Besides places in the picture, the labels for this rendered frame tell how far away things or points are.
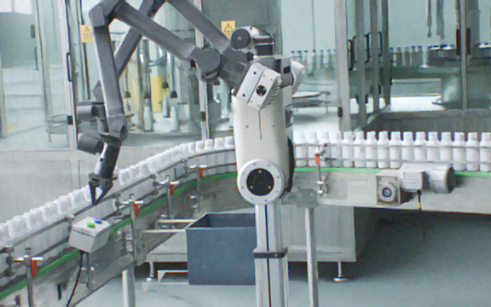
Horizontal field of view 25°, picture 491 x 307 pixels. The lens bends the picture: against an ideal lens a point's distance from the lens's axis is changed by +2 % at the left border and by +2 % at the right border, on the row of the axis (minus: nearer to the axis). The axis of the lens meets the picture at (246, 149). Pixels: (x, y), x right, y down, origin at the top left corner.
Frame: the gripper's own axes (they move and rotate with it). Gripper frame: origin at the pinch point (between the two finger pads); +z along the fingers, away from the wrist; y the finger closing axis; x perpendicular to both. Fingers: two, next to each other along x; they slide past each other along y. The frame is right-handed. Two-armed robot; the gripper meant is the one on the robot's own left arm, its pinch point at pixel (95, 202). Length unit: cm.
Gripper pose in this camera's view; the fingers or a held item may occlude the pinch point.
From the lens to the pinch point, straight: 349.1
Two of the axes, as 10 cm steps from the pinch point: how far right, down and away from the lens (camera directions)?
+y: -2.2, 1.3, -9.7
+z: -2.9, 9.4, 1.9
